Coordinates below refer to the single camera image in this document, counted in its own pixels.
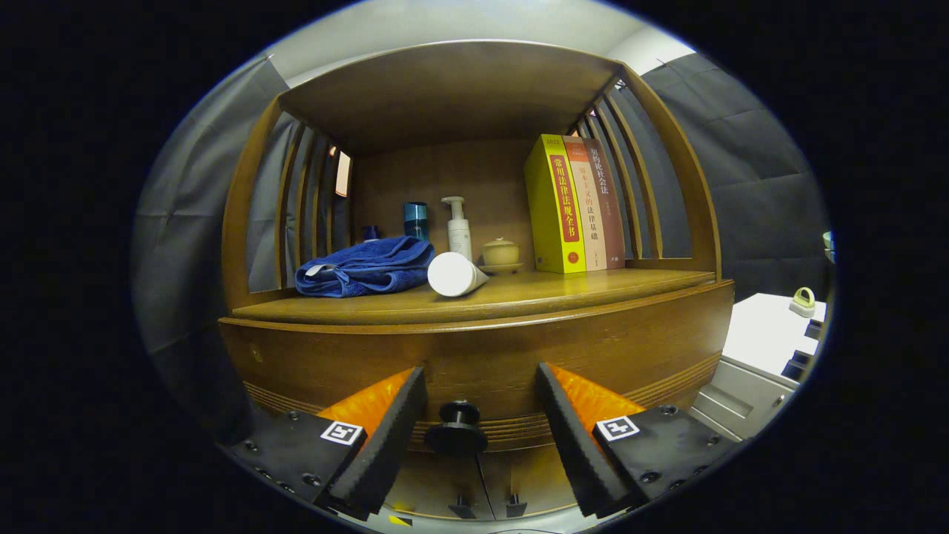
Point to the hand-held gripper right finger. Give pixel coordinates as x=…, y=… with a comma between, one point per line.
x=582, y=452

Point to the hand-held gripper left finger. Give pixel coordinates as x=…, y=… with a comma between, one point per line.
x=385, y=445

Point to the black drawer knob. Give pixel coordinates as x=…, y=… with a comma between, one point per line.
x=456, y=434

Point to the wooden drawer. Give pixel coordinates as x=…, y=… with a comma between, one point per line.
x=482, y=356

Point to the white green tube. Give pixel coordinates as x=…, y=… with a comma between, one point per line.
x=452, y=274

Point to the wooden cabinet door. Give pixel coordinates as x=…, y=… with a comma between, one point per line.
x=526, y=475
x=437, y=482

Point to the wooden countertop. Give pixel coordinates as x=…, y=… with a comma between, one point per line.
x=556, y=289

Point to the white side cabinet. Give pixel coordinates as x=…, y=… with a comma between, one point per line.
x=764, y=326

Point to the wooden cabinet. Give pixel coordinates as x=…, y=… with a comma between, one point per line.
x=445, y=89

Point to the blue folded towel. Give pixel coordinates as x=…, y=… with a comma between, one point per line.
x=363, y=267

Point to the small white blue-capped bottle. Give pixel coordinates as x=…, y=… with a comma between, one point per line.
x=371, y=233

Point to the beige lidded teacup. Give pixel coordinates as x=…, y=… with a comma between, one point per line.
x=502, y=254

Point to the white pump bottle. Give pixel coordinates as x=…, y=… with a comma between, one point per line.
x=460, y=237

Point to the teal bottle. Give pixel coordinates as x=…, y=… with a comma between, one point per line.
x=416, y=219

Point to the cream orange book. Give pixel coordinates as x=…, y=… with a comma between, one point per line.
x=589, y=215

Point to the brown book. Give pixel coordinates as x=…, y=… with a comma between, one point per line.
x=612, y=215

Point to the yellow book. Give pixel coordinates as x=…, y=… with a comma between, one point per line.
x=545, y=208

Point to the small green tape dispenser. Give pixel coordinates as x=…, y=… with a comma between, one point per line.
x=802, y=302

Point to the white green bowl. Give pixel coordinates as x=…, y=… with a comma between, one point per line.
x=828, y=245

